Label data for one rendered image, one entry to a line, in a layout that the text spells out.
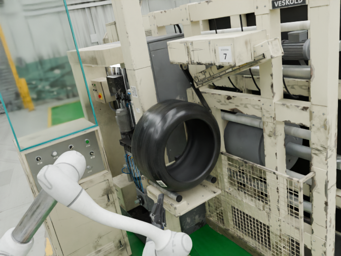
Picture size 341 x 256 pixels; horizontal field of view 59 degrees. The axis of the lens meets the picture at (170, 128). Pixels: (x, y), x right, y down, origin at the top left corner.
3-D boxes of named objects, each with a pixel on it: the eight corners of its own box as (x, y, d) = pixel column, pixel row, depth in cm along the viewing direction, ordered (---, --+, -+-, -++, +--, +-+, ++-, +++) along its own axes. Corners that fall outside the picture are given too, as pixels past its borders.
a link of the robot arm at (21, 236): (-22, 269, 151) (0, 239, 172) (7, 283, 155) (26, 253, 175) (55, 156, 132) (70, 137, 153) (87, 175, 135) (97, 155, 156)
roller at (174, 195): (154, 181, 212) (148, 184, 210) (152, 175, 210) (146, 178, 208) (183, 200, 184) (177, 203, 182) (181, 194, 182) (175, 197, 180)
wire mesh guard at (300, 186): (206, 217, 256) (195, 142, 233) (208, 216, 257) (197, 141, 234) (303, 281, 183) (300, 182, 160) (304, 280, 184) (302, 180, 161)
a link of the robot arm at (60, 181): (80, 194, 125) (88, 178, 137) (44, 166, 120) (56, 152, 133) (60, 213, 127) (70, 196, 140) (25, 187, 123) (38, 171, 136)
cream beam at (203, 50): (169, 64, 201) (165, 41, 196) (198, 57, 213) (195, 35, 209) (235, 67, 152) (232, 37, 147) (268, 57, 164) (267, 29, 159)
